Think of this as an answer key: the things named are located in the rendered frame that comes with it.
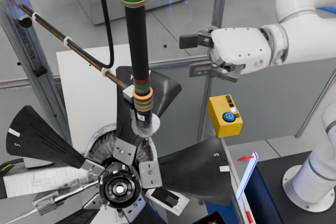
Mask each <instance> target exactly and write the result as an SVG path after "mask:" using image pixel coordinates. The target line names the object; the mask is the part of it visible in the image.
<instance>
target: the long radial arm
mask: <svg viewBox="0 0 336 224"><path fill-rule="evenodd" d="M93 176H94V175H93V174H91V173H89V172H87V171H85V170H83V169H81V168H80V169H76V168H74V167H71V166H67V165H63V164H59V163H54V164H50V165H44V166H38V167H31V168H26V167H25V164H24V163H22V164H16V165H15V166H14V167H13V168H12V169H11V170H10V171H9V172H7V173H6V174H5V175H4V176H3V180H4V184H5V189H6V194H7V197H8V198H10V197H16V196H22V195H28V194H33V193H39V192H45V191H51V190H57V189H62V188H68V187H74V186H80V185H85V184H91V183H93V182H94V180H95V178H92V177H93Z"/></svg>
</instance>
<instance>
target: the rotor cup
mask: <svg viewBox="0 0 336 224"><path fill-rule="evenodd" d="M139 163H140V161H139V160H138V159H137V158H135V164H134V166H132V165H127V164H125V163H123V162H122V161H120V160H118V159H116V158H114V156H113V153H112V154H110V155H108V156H107V157H106V158H105V159H104V160H103V161H102V162H101V165H103V166H105V167H106V168H105V170H104V171H103V172H102V173H101V174H100V175H99V176H98V182H99V195H100V198H101V200H102V201H103V202H104V203H105V204H106V205H107V206H109V207H111V208H113V209H124V208H127V207H129V206H131V205H132V204H133V203H135V201H136V200H137V199H138V197H139V195H140V192H141V177H140V170H139ZM123 165H125V169H123ZM101 177H102V180H101ZM118 186H122V187H123V192H121V193H118V192H117V187H118Z"/></svg>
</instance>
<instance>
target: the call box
mask: <svg viewBox="0 0 336 224"><path fill-rule="evenodd" d="M228 95H229V96H230V99H231V101H232V103H228V101H227V100H230V99H226V96H228ZM229 104H233V105H234V107H230V106H229ZM231 108H235V110H236V111H234V112H232V110H231ZM207 111H208V114H209V117H210V119H211V122H212V125H213V128H214V130H215V133H216V136H217V137H218V138H221V137H227V136H233V135H239V134H240V130H241V127H242V124H243V121H242V119H241V116H240V114H239V112H238V110H237V108H236V105H235V103H234V101H233V99H232V96H231V95H230V94H227V95H221V96H214V97H210V98H209V101H208V107H207ZM225 113H232V114H233V115H234V114H239V117H237V118H236V117H235V115H234V119H233V120H232V121H227V120H225V118H224V116H225Z"/></svg>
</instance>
